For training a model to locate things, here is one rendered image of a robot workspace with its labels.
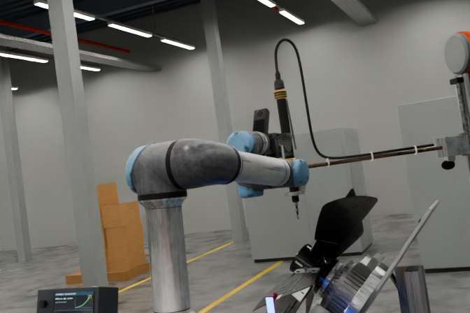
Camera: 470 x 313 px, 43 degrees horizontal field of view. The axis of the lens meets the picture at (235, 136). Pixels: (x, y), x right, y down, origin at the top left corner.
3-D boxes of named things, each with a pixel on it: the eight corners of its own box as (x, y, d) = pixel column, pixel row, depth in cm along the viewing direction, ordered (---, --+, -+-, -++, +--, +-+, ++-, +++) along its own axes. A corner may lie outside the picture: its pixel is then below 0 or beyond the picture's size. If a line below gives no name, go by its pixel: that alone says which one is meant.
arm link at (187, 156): (209, 129, 127) (310, 152, 167) (169, 135, 133) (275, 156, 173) (211, 184, 125) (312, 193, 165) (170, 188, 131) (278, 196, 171)
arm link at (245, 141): (226, 161, 170) (222, 132, 170) (241, 160, 180) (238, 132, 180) (251, 158, 166) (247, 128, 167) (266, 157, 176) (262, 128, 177)
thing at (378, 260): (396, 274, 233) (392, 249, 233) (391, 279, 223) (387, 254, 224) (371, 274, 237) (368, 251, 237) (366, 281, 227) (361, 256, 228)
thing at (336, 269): (327, 291, 218) (323, 288, 219) (347, 260, 215) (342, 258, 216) (316, 301, 206) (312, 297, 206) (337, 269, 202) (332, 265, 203)
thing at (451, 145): (463, 156, 222) (459, 133, 223) (474, 154, 215) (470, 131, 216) (438, 159, 220) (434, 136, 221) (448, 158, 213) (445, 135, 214)
